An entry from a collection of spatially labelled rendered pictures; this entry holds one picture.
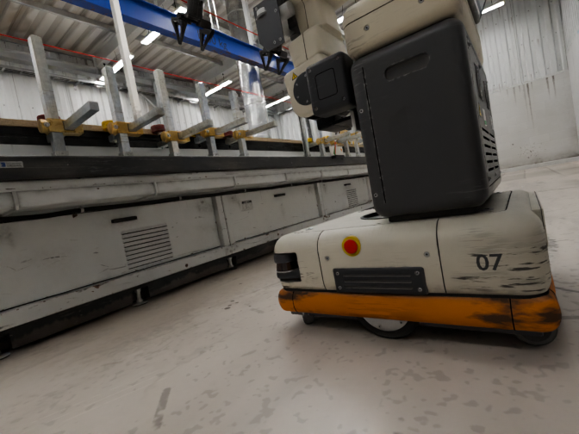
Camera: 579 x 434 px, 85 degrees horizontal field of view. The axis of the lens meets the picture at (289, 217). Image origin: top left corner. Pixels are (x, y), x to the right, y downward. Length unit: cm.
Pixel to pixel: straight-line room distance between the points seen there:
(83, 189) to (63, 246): 31
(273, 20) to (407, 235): 82
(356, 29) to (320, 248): 54
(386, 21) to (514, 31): 1131
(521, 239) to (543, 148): 1090
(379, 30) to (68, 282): 152
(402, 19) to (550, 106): 1092
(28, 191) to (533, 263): 149
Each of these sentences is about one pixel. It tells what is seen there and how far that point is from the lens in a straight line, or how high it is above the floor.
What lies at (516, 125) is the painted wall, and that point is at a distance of 1163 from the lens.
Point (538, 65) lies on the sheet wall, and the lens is 1186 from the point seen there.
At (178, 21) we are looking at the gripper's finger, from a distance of 131.
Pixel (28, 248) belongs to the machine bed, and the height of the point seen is 38.
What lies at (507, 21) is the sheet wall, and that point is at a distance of 1224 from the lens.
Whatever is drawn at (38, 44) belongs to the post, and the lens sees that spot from 163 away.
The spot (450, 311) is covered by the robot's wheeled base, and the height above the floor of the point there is 9.
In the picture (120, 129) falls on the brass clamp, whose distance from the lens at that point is 160.
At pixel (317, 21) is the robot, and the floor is 93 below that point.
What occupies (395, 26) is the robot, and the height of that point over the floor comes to 71.
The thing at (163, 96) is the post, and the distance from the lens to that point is 179.
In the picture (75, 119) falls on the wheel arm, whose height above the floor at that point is 81.
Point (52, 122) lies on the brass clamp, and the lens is 151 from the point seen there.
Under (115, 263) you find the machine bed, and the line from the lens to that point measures 177.
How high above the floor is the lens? 38
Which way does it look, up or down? 3 degrees down
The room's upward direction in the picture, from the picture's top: 11 degrees counter-clockwise
